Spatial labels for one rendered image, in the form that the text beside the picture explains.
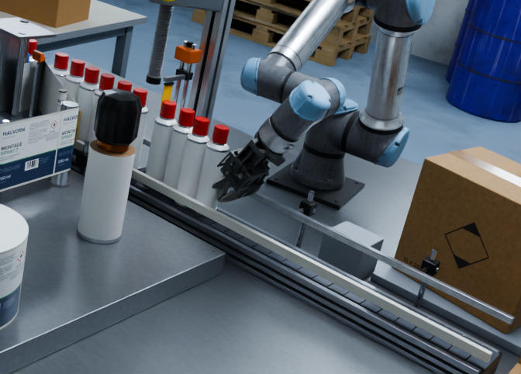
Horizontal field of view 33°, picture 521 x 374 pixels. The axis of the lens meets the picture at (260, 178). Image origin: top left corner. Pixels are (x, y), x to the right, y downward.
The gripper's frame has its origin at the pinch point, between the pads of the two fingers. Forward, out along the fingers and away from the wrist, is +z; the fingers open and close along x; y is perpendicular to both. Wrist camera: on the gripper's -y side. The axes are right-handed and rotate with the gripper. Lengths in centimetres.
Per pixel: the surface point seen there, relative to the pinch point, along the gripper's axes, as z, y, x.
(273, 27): 210, -466, -213
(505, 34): 76, -494, -78
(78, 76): 13.3, 0.8, -46.8
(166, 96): -2.9, -0.8, -26.3
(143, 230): 7.1, 19.6, -1.4
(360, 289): -17.2, 4.8, 34.8
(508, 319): -35, -3, 56
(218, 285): 2.2, 16.1, 17.1
